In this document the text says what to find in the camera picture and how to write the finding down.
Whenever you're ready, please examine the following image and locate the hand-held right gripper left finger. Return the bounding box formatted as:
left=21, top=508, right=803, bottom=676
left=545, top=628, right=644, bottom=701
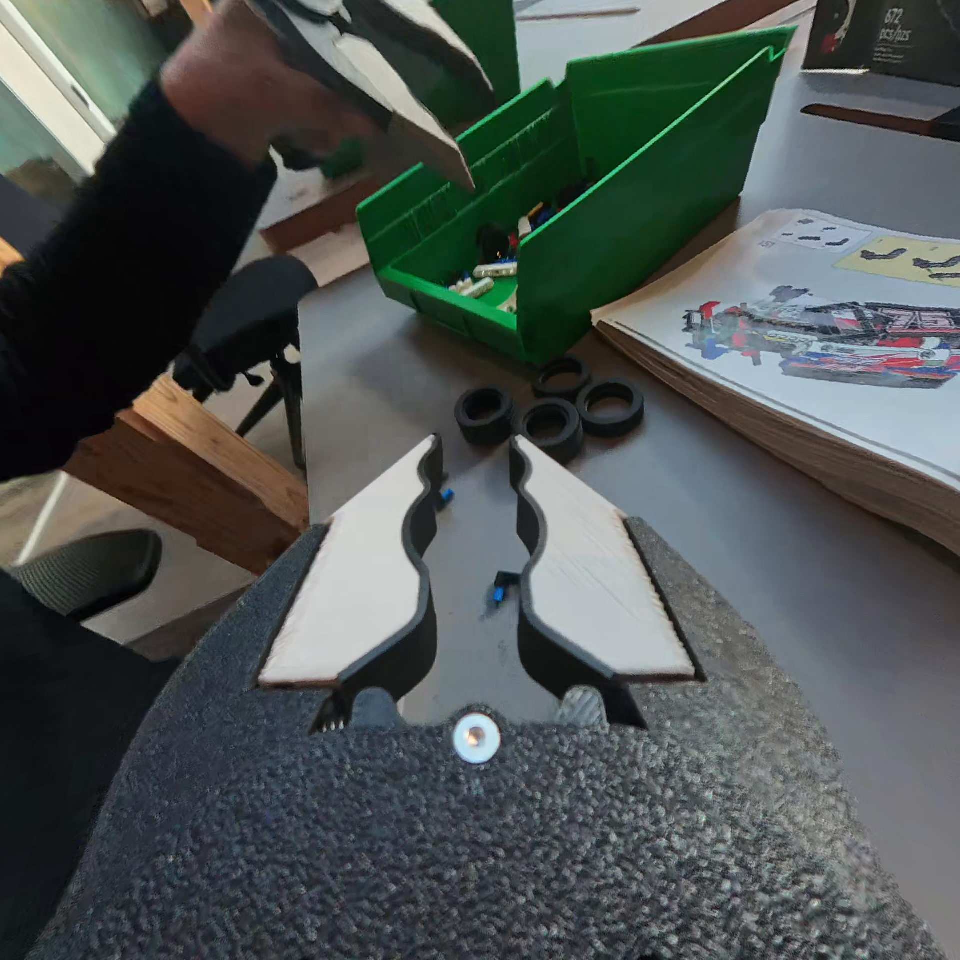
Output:
left=257, top=432, right=446, bottom=702

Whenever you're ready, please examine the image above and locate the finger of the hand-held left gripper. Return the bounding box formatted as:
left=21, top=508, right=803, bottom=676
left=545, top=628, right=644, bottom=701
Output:
left=351, top=0, right=498, bottom=111
left=336, top=39, right=479, bottom=192

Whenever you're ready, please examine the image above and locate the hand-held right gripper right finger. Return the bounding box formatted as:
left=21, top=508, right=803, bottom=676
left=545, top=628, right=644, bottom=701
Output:
left=507, top=435, right=698, bottom=708

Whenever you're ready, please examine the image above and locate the green storage bin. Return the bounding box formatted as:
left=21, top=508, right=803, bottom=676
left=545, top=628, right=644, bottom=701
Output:
left=355, top=24, right=799, bottom=368
left=322, top=0, right=524, bottom=183

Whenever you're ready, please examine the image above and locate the person's left forearm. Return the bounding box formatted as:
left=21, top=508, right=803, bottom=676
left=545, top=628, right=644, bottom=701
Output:
left=0, top=77, right=280, bottom=483

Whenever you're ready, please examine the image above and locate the grey desk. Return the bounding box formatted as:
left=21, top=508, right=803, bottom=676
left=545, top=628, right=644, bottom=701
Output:
left=298, top=0, right=960, bottom=948

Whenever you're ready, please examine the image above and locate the person's left hand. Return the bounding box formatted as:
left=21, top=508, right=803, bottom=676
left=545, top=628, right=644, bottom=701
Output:
left=159, top=0, right=378, bottom=168

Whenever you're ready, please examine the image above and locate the pile of loose bricks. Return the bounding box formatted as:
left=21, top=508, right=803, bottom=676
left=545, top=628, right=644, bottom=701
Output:
left=445, top=178, right=603, bottom=314

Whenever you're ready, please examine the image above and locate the black rubber toy tyre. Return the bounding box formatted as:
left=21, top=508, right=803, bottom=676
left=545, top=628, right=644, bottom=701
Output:
left=531, top=355, right=594, bottom=402
left=518, top=396, right=585, bottom=465
left=454, top=387, right=518, bottom=449
left=575, top=378, right=647, bottom=439

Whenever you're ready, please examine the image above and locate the open instruction booklet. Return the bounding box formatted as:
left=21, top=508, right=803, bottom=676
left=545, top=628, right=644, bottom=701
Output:
left=591, top=207, right=960, bottom=558

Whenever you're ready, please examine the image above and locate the black car set box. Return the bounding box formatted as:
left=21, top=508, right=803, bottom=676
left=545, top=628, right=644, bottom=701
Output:
left=799, top=0, right=960, bottom=81

